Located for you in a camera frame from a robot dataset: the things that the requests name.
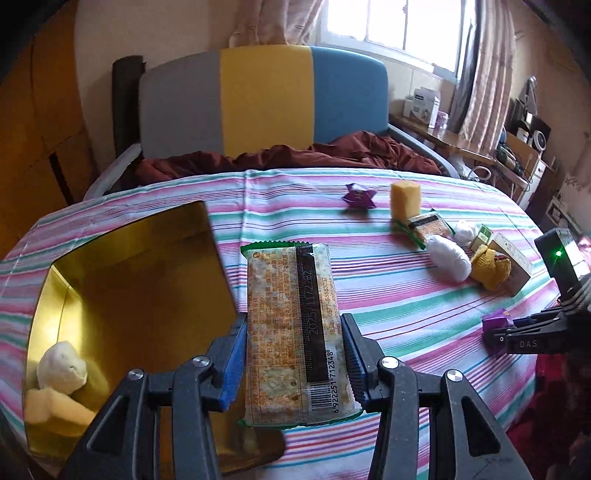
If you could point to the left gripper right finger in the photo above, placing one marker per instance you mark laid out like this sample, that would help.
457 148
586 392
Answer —
466 440

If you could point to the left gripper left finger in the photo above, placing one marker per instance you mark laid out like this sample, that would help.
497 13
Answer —
122 441

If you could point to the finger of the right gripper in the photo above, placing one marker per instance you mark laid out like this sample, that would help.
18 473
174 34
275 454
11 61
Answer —
545 322

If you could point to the cracker packet green edge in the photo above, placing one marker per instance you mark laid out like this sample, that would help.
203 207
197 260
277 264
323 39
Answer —
295 355

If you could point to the purple snack packet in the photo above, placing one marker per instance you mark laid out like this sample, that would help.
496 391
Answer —
360 197
496 322

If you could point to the white cotton ball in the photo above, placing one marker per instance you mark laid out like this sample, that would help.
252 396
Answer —
465 233

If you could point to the beige tea box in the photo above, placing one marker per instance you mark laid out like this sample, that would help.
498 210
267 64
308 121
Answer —
522 268

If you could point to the yellow knitted sock bundle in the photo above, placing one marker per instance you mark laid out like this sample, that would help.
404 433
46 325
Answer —
490 267

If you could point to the yellow sponge block in box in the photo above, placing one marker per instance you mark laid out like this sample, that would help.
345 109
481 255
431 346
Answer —
43 405

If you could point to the white plush ball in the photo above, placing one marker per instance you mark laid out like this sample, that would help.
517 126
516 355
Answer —
61 369

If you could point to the green white small box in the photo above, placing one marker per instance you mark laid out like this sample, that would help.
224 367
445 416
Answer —
483 237

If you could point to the striped bed sheet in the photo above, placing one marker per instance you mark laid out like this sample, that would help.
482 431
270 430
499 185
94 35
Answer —
393 289

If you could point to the gold storage box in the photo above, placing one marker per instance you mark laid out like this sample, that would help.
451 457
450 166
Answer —
151 295

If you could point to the wooden side desk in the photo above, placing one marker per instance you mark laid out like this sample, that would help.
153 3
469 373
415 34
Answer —
453 144

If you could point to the dark red blanket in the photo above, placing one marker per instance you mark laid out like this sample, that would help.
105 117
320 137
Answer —
361 149

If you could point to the white carton on desk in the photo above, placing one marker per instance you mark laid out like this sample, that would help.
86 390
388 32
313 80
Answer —
423 106

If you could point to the pink floral curtain right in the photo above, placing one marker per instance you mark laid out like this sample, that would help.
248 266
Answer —
482 96

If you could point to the pink floral curtain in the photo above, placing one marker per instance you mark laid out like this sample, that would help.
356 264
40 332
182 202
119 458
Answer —
275 22
482 96

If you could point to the window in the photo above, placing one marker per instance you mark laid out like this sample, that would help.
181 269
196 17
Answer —
429 35

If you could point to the pink floral curtain left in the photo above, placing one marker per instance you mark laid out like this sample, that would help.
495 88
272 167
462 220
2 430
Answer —
275 22

